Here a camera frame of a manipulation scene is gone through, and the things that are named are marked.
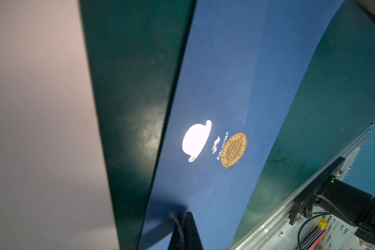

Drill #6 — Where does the dark blue envelope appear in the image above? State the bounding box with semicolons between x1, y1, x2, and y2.
138;1;342;250

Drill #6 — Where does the pink envelope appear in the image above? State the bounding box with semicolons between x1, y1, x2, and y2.
0;1;119;250

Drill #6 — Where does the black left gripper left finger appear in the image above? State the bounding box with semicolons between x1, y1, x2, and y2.
168;212;184;250

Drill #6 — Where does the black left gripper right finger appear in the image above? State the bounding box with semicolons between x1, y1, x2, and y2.
185;212;203;250

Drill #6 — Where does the aluminium rail front frame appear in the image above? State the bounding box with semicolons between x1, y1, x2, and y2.
231;123;374;250

